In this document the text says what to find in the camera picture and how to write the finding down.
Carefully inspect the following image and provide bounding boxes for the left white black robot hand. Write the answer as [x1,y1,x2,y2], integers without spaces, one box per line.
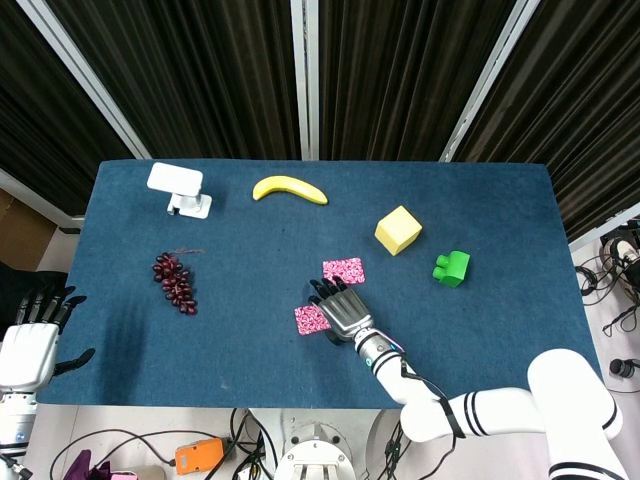
[0,285,96,394]

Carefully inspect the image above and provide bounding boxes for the white folding phone stand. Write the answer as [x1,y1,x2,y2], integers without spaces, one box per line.
[146,162,213,220]

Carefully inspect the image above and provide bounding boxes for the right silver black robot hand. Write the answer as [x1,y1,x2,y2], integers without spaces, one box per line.
[307,276,375,347]

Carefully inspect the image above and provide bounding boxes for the black cable tangle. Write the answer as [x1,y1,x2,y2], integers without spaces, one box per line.
[573,234,640,337]

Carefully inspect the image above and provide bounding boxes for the blue fabric table cloth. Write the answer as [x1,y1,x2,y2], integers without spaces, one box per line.
[35,159,604,410]

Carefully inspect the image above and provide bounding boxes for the dark red grape bunch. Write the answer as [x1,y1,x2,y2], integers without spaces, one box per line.
[151,247,206,317]

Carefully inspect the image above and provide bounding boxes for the purple cloth item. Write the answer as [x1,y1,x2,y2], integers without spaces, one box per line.
[64,449,112,480]

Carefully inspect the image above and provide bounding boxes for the pink sponge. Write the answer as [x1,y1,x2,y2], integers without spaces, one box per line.
[322,257,367,286]
[293,302,332,338]

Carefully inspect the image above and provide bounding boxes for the dark pleated curtain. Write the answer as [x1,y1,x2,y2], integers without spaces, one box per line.
[44,0,304,161]
[452,0,640,241]
[0,0,136,216]
[317,0,521,161]

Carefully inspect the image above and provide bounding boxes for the white frame rail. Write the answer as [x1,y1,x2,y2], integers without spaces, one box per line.
[0,167,84,224]
[568,203,640,250]

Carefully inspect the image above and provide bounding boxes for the white frame post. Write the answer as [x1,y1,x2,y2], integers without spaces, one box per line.
[17,0,151,160]
[291,0,321,161]
[438,0,544,162]

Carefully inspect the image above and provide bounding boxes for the white robot torso base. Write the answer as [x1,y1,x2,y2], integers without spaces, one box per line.
[249,408,387,480]

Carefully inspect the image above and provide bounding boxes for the green plastic building block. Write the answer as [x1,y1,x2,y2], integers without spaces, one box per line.
[431,250,472,290]

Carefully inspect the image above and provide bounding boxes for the brown cardboard box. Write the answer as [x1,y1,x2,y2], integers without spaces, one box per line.
[0,187,59,271]

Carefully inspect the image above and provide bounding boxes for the black floor cable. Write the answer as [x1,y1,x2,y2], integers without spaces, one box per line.
[49,428,177,480]

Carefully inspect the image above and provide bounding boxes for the yellow cube block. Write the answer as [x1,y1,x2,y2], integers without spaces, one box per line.
[374,204,424,257]

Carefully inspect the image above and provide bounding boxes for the yellow banana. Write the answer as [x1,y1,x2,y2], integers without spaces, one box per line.
[251,174,330,206]

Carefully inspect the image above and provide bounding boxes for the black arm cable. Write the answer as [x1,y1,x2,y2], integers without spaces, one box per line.
[398,354,467,469]

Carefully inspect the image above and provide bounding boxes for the orange handheld device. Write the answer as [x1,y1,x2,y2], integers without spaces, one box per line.
[174,438,224,474]

